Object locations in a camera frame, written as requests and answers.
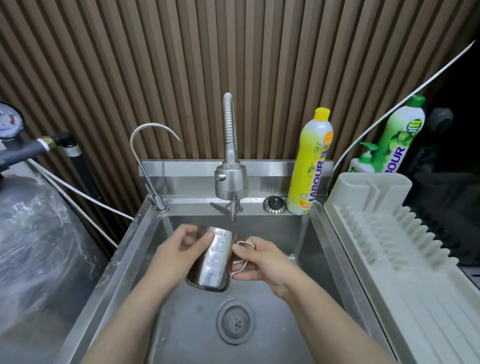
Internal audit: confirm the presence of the person's left hand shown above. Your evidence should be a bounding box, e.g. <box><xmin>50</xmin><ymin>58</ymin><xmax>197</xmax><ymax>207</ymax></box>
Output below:
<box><xmin>148</xmin><ymin>224</ymin><xmax>215</xmax><ymax>292</ymax></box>

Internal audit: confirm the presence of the person's right hand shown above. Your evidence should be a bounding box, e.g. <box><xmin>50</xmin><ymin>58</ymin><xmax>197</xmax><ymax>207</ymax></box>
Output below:
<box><xmin>230</xmin><ymin>236</ymin><xmax>301</xmax><ymax>299</ymax></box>

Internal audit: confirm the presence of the steel measuring cup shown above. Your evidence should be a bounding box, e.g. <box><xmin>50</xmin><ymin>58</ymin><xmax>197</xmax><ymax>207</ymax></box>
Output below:
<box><xmin>185</xmin><ymin>226</ymin><xmax>256</xmax><ymax>293</ymax></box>

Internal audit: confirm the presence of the person's right forearm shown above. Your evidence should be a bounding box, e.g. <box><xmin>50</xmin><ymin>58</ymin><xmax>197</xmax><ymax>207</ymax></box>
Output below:
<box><xmin>278</xmin><ymin>264</ymin><xmax>389</xmax><ymax>364</ymax></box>

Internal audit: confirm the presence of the person's left forearm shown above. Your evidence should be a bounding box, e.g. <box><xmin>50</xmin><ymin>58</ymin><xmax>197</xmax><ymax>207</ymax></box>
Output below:
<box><xmin>80</xmin><ymin>271</ymin><xmax>188</xmax><ymax>364</ymax></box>

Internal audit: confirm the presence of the steel sink strainer plug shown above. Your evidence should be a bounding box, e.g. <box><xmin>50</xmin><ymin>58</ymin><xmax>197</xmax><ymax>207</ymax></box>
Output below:
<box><xmin>262</xmin><ymin>195</ymin><xmax>288</xmax><ymax>216</ymax></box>

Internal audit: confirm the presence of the round sink drain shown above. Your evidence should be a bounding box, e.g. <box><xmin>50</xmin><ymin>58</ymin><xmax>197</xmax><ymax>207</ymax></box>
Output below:
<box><xmin>216</xmin><ymin>299</ymin><xmax>256</xmax><ymax>346</ymax></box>

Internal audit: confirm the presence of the stainless steel sink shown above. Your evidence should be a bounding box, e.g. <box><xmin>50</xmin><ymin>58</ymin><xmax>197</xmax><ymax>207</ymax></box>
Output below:
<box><xmin>56</xmin><ymin>159</ymin><xmax>399</xmax><ymax>364</ymax></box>

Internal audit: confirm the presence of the thin steel gooseneck tap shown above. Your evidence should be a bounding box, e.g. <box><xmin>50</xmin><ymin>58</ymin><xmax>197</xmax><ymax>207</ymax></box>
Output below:
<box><xmin>130</xmin><ymin>123</ymin><xmax>181</xmax><ymax>214</ymax></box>

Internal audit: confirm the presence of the yellow dish soap bottle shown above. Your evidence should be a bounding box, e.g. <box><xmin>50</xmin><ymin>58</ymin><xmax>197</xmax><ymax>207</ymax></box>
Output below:
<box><xmin>287</xmin><ymin>107</ymin><xmax>334</xmax><ymax>216</ymax></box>

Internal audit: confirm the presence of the white pump bottle green nozzle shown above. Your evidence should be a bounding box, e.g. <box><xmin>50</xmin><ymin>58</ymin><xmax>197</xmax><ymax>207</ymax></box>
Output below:
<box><xmin>347</xmin><ymin>142</ymin><xmax>379</xmax><ymax>174</ymax></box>

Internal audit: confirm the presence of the white plastic dish rack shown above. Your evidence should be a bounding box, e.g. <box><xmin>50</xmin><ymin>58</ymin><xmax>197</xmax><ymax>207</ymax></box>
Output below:
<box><xmin>323</xmin><ymin>172</ymin><xmax>480</xmax><ymax>364</ymax></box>

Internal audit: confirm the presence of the plastic-wrapped water tank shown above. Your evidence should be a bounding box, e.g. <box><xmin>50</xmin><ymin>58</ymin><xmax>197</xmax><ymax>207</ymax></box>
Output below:
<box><xmin>0</xmin><ymin>174</ymin><xmax>110</xmax><ymax>364</ymax></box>

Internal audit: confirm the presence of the green dish soap bottle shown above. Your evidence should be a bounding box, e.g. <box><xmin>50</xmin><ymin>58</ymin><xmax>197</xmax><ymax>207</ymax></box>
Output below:
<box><xmin>373</xmin><ymin>95</ymin><xmax>427</xmax><ymax>174</ymax></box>

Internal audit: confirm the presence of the black pipe with fittings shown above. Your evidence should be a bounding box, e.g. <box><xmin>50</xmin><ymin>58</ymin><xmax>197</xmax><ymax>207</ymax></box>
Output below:
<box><xmin>0</xmin><ymin>132</ymin><xmax>113</xmax><ymax>212</ymax></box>

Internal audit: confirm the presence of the white trim strip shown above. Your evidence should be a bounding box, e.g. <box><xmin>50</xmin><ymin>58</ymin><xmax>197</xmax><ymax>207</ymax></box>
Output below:
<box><xmin>333</xmin><ymin>40</ymin><xmax>476</xmax><ymax>173</ymax></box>

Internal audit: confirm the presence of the round pressure gauge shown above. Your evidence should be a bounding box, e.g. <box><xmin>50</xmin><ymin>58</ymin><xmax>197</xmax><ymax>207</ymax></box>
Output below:
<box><xmin>0</xmin><ymin>101</ymin><xmax>26</xmax><ymax>142</ymax></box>

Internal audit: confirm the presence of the steel faucet with flexible hose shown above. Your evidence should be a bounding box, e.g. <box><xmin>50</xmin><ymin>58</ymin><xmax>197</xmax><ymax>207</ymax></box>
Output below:
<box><xmin>209</xmin><ymin>92</ymin><xmax>250</xmax><ymax>230</ymax></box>

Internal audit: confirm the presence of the white cable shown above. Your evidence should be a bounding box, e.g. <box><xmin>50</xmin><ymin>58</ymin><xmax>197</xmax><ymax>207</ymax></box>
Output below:
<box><xmin>27</xmin><ymin>158</ymin><xmax>119</xmax><ymax>249</ymax></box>
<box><xmin>35</xmin><ymin>163</ymin><xmax>135</xmax><ymax>221</ymax></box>

